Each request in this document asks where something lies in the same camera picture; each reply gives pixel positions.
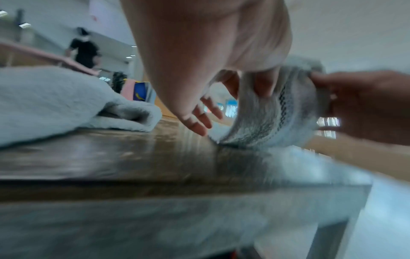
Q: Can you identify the person's left hand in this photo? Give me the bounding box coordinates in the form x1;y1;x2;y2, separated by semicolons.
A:
120;0;293;137

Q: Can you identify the person's right hand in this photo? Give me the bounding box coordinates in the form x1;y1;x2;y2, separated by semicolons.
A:
310;70;410;146

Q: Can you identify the grey patterned towel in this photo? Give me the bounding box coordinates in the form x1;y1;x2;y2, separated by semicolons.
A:
208;57;372;186

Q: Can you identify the blue and yellow bag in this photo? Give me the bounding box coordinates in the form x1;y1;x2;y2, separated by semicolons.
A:
133;81;152;102

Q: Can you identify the pink bag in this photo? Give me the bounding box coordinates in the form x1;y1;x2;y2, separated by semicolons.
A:
122;79;137;101

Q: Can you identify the light blue folded towel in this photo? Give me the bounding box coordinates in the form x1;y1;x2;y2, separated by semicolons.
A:
0;66;163;148

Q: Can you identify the pink-topped wooden table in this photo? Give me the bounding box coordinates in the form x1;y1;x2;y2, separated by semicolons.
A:
0;40;100;76

